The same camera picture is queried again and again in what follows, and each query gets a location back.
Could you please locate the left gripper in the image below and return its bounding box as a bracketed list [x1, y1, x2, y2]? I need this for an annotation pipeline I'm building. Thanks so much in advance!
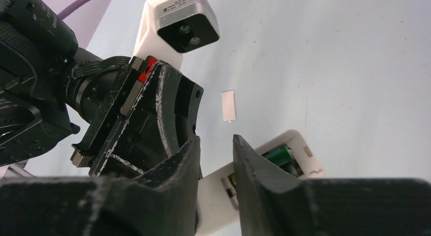
[70, 56, 203, 178]

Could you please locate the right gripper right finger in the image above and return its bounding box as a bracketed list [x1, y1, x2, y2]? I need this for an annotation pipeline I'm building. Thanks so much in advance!
[233, 134, 430, 235]

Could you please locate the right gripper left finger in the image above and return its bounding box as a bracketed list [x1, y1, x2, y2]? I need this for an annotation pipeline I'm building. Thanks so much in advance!
[1, 136, 200, 235]

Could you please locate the green AAA battery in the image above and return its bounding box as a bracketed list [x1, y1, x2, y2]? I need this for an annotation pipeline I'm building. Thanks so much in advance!
[262, 144, 294, 167]

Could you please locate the white remote control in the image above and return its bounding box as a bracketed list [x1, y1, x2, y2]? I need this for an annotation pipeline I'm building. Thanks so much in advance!
[195, 129, 324, 235]

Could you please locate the white battery cover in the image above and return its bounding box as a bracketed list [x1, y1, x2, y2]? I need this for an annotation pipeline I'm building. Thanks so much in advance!
[221, 91, 236, 123]

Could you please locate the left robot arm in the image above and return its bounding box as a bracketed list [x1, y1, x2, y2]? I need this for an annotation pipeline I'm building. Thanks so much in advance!
[1, 0, 220, 178]

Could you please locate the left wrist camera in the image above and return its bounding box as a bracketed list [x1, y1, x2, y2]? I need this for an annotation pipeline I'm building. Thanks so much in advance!
[133, 0, 220, 69]

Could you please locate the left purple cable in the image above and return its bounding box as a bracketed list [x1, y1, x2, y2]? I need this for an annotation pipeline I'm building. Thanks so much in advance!
[57, 0, 110, 20]

